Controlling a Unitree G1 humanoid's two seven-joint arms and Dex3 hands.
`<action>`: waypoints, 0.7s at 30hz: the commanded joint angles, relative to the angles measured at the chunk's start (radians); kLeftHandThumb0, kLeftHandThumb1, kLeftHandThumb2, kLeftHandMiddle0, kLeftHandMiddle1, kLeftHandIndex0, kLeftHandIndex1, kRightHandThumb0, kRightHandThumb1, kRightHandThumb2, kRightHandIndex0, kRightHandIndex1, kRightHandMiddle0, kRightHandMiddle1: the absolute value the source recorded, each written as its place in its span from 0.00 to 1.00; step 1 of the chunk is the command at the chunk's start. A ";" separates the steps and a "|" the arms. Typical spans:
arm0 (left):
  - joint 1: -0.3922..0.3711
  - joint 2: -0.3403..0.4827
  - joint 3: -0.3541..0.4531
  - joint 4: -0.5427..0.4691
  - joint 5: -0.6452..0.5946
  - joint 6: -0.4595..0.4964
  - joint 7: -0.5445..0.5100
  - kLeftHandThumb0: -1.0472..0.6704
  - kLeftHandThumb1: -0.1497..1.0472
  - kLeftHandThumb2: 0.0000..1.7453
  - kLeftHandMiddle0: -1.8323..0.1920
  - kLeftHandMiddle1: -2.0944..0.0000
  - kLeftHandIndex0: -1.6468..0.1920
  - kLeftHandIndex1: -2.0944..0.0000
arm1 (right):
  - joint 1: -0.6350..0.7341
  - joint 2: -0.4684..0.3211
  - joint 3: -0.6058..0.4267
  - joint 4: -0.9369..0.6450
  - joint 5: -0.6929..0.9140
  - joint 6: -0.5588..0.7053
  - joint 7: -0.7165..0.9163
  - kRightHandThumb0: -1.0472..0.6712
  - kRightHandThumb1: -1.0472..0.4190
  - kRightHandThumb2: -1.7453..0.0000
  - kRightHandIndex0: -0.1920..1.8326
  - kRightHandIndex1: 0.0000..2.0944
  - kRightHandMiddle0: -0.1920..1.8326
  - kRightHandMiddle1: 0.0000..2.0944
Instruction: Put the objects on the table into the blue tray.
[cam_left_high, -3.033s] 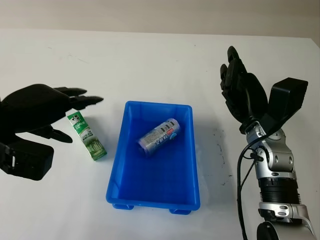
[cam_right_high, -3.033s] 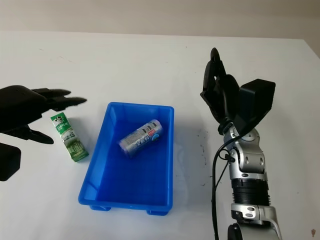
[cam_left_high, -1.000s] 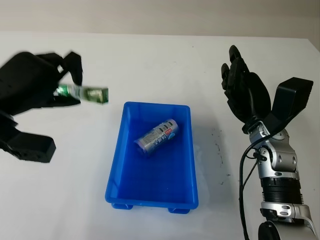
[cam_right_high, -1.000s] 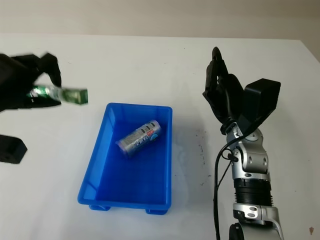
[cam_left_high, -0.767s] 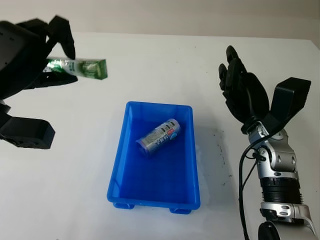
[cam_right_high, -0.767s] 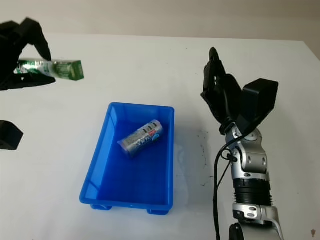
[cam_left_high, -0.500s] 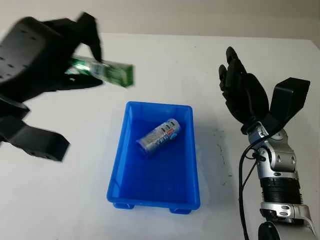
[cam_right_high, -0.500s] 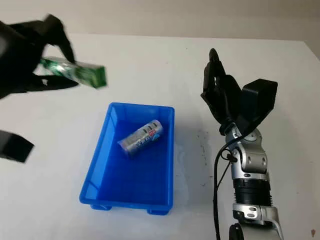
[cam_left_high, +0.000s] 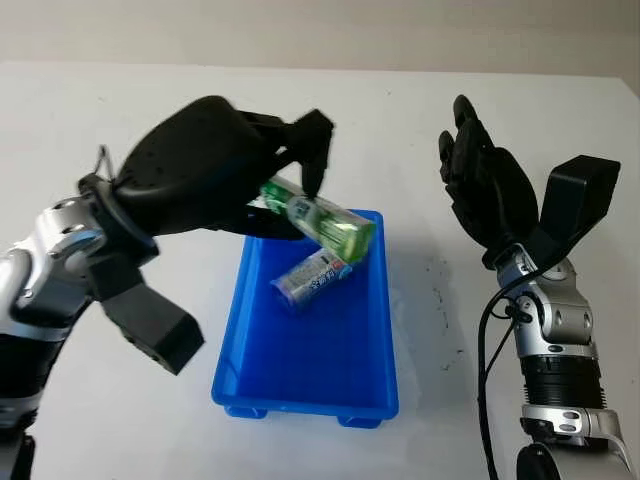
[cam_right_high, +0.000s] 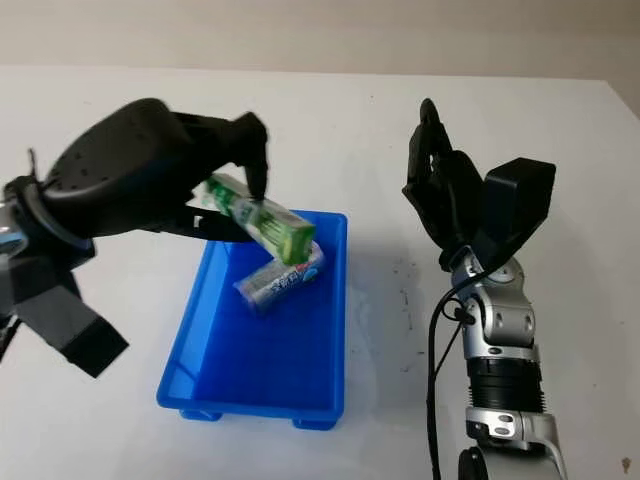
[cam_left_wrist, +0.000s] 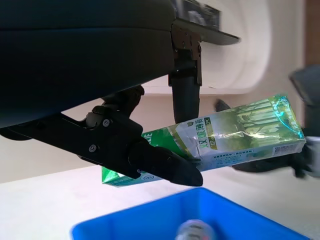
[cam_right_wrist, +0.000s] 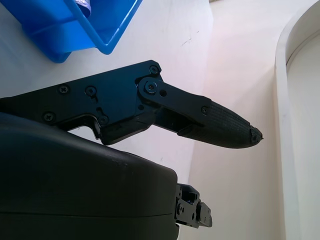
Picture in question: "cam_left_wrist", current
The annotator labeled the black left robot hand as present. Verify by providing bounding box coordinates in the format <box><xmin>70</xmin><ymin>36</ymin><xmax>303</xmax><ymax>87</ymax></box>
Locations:
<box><xmin>0</xmin><ymin>0</ymin><xmax>204</xmax><ymax>187</ymax></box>

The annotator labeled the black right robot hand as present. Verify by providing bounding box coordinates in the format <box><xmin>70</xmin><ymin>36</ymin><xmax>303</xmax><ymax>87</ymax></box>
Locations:
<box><xmin>231</xmin><ymin>63</ymin><xmax>320</xmax><ymax>179</ymax></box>

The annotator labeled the white bottle with purple cap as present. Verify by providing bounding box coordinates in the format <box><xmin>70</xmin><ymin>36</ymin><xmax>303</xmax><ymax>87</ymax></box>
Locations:
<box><xmin>176</xmin><ymin>219</ymin><xmax>216</xmax><ymax>240</ymax></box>

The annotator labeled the blue plastic tray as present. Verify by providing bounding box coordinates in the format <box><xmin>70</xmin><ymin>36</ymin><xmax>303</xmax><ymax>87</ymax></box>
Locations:
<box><xmin>69</xmin><ymin>187</ymin><xmax>312</xmax><ymax>240</ymax></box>

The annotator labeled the black background shelf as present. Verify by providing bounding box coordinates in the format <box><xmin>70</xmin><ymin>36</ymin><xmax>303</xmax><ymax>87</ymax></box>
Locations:
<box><xmin>174</xmin><ymin>0</ymin><xmax>241</xmax><ymax>46</ymax></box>

